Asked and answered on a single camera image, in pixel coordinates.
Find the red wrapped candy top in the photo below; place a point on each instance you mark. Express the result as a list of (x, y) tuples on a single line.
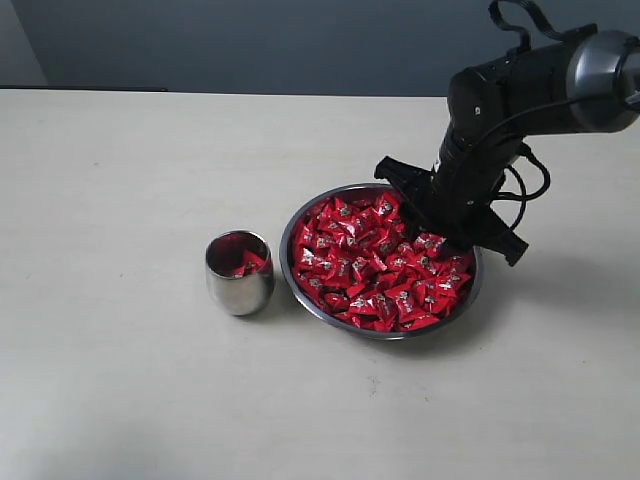
[(386, 206)]

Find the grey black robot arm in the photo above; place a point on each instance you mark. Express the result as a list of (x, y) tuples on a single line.
[(584, 85)]

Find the metal bowl of red candies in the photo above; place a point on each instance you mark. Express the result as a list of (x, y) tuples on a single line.
[(354, 192)]

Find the red wrapped candy front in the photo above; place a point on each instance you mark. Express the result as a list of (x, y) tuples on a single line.
[(373, 312)]

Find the red candy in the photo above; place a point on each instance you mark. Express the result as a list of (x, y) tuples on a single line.
[(307, 260), (386, 206), (239, 256), (451, 283), (373, 312)]

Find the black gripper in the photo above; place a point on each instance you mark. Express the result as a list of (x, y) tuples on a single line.
[(453, 198)]

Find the stainless steel cup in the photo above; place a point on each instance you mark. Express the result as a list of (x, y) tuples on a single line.
[(239, 296)]

